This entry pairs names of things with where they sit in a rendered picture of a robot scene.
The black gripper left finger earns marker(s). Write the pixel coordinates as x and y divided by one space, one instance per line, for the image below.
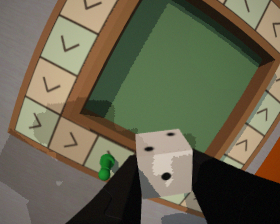
119 202

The white die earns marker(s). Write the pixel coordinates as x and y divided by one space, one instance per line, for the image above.
164 160

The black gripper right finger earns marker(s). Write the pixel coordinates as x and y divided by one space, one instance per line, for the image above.
229 195

